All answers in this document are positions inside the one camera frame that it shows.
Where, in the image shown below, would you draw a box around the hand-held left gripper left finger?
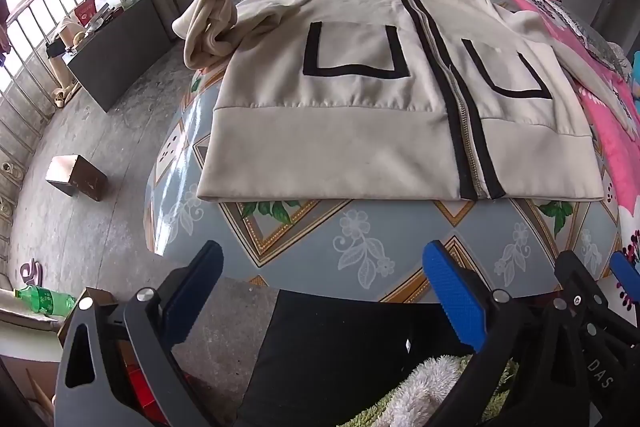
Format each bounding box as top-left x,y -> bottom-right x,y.
54,240 -> 224,427

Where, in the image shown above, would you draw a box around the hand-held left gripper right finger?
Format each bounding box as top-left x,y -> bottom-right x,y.
422,240 -> 593,427

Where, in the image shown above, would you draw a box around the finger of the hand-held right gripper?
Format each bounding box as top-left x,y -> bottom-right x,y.
554,249 -> 610,328
609,252 -> 640,295

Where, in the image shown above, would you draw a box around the cream zip jacket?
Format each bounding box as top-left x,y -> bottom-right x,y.
172,0 -> 640,200

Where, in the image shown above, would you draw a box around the green white fluffy cloth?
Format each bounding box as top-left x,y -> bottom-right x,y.
340,354 -> 521,427

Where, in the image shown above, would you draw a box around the red box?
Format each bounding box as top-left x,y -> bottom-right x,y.
117,342 -> 168,425

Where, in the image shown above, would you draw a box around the pink flowered blanket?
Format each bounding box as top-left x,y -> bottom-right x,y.
482,0 -> 640,338

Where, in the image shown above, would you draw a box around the fruit printed tablecloth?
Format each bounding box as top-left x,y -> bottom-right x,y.
145,0 -> 623,303

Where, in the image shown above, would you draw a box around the person's black pants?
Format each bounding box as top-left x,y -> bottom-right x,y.
240,289 -> 481,427

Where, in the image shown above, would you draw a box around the green plastic bottle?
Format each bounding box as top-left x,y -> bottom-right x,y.
15,285 -> 76,318

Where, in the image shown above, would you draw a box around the purple slipper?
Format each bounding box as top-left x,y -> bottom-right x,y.
20,258 -> 43,285

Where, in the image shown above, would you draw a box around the grey lace cloth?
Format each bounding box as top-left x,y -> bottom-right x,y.
530,0 -> 631,78

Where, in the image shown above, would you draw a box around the grey cabinet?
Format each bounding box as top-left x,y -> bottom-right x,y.
47,0 -> 173,112

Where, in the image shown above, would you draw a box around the window railing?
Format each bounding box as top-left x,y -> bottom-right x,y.
0,0 -> 116,148

